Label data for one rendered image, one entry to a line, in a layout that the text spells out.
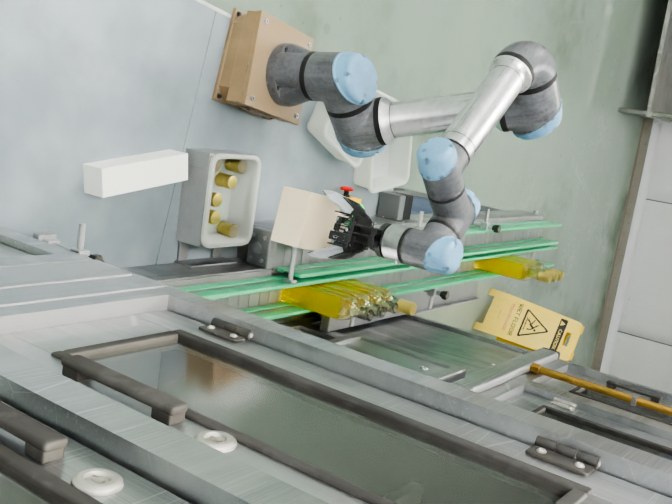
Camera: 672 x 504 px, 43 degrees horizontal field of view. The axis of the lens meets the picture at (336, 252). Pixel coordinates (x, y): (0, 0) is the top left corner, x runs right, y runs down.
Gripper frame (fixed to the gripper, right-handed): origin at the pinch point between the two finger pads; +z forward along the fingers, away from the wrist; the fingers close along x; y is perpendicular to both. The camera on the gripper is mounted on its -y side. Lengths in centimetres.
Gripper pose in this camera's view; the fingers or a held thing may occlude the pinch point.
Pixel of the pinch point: (317, 222)
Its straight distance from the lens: 186.5
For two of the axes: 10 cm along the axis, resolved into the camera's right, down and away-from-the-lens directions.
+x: -2.4, 9.7, 0.4
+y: -5.5, -1.0, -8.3
